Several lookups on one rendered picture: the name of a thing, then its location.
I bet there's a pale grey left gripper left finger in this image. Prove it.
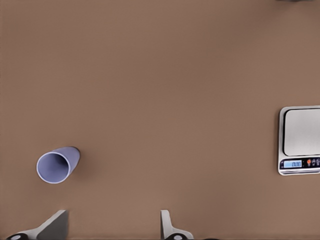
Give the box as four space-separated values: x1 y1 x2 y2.
5 209 69 240

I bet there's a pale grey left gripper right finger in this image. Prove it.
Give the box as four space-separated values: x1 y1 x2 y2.
160 209 195 240

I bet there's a lavender blue cup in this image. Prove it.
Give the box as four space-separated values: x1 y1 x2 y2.
36 146 81 185

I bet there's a silver digital kitchen scale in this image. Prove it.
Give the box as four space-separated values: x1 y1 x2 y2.
277 105 320 176

